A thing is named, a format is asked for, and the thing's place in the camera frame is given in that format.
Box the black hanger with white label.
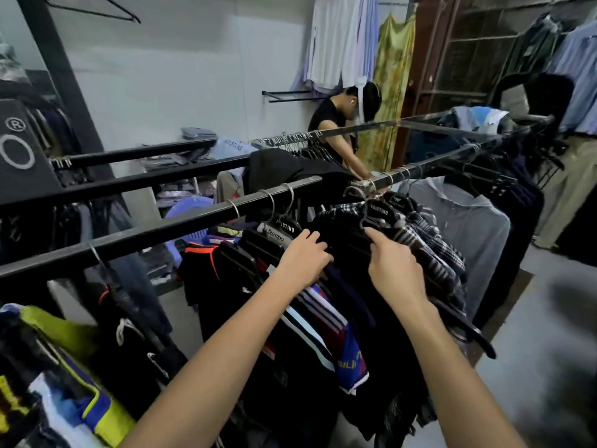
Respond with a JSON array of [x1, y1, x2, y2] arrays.
[[243, 184, 306, 257]]

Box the black wall bracket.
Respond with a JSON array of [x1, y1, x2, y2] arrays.
[[261, 90, 313, 104]]

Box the black sign with white print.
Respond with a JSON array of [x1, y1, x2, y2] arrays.
[[0, 99, 62, 203]]

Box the black pants with white drawstring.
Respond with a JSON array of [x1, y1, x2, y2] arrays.
[[86, 274, 188, 418]]

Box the beige trousers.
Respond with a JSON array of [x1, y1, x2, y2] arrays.
[[533, 134, 597, 251]]

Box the yellow green patterned dress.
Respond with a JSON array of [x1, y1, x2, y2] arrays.
[[356, 13, 417, 174]]

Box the yellow blue patterned jacket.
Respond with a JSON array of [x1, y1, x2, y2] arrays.
[[0, 302, 137, 448]]

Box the row of empty black hangers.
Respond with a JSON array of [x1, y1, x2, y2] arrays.
[[253, 129, 337, 163]]

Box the navy red striped sports shirt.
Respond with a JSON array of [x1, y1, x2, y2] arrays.
[[261, 274, 370, 396]]

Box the black white plaid shirt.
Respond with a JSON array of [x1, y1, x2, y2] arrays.
[[322, 199, 468, 315]]

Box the blue jeans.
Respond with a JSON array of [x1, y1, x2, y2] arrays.
[[75, 200, 174, 338]]

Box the light blue hanging shirts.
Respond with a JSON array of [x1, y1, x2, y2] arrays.
[[545, 17, 597, 137]]

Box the blue white crumpled garment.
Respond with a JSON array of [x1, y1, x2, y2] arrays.
[[449, 105, 510, 137]]

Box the black steel pillar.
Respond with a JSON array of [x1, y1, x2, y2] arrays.
[[14, 0, 115, 182]]

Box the row of dark hanging shirts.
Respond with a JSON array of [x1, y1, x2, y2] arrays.
[[438, 151, 545, 329]]

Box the person's left hand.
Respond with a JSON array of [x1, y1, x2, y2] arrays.
[[275, 229, 335, 295]]

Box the shelf of folded clothes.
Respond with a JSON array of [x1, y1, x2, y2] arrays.
[[139, 153, 217, 211]]

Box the blue plastic stool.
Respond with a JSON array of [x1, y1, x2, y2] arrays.
[[163, 196, 216, 267]]

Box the dark green hanging shirts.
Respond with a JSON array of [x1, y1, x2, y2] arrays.
[[500, 13, 564, 85]]

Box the person's left forearm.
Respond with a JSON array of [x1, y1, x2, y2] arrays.
[[119, 277, 313, 448]]

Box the person's right forearm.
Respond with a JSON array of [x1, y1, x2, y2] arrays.
[[396, 301, 529, 448]]

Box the black and chrome clothes rail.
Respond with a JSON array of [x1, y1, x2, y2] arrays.
[[50, 111, 452, 170]]

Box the grey collared shirt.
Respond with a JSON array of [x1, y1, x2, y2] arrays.
[[410, 176, 512, 319]]

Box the black draped garment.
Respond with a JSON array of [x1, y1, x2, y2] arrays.
[[243, 148, 357, 217]]

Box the white printed bag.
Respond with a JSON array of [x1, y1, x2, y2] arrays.
[[209, 137, 258, 162]]

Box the black shirt with orange trim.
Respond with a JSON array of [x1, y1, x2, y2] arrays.
[[178, 241, 264, 334]]

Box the person's right hand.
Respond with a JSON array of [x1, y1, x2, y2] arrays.
[[364, 227, 433, 310]]

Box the black wire hanger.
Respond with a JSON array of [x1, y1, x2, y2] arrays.
[[43, 0, 142, 25]]

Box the black garment on stand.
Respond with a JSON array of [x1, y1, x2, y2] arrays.
[[489, 72, 575, 132]]

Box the brown door frame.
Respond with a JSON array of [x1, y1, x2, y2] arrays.
[[391, 0, 463, 169]]

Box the row of white hanging shirts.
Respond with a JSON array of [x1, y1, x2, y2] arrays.
[[303, 0, 381, 95]]

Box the black hanger with plaid shirt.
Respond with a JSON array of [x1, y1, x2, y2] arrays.
[[358, 182, 498, 361]]

